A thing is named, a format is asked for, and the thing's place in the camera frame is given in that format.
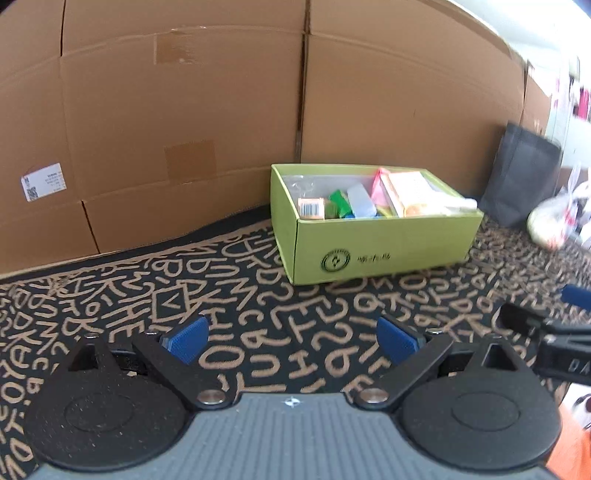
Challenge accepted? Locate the white printed sticker label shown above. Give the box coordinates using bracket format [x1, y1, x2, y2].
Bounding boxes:
[20, 163, 68, 203]

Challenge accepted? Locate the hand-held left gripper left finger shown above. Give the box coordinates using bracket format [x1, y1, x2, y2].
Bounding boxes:
[67, 314, 234, 411]

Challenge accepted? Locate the white plastic shopping bag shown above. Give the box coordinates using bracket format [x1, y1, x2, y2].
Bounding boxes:
[527, 164, 591, 250]

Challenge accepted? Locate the large plain cardboard sheet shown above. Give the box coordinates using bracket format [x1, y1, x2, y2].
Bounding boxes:
[295, 0, 555, 197]

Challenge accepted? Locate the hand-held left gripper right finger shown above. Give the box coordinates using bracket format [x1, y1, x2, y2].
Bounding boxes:
[353, 315, 536, 411]

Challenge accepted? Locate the letter patterned black rug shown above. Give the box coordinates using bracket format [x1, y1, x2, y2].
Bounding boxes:
[0, 203, 591, 480]

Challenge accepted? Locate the black fabric bag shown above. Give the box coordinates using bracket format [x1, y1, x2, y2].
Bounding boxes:
[478, 121, 564, 228]

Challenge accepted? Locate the pink packet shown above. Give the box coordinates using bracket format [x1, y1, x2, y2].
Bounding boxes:
[370, 168, 391, 215]

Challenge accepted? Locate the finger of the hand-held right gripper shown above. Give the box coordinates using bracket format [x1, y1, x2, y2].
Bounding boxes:
[501, 302, 591, 340]
[561, 284, 591, 308]

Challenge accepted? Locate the light green shoebox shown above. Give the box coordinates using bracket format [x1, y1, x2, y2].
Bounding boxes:
[270, 163, 485, 286]

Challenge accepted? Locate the large cardboard sheet with label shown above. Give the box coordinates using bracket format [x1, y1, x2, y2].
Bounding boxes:
[0, 0, 308, 278]

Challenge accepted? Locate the clear plastic cup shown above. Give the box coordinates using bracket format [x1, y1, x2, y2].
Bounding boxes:
[286, 176, 324, 204]

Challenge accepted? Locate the green carton box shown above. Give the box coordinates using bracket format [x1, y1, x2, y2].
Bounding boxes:
[329, 190, 354, 219]

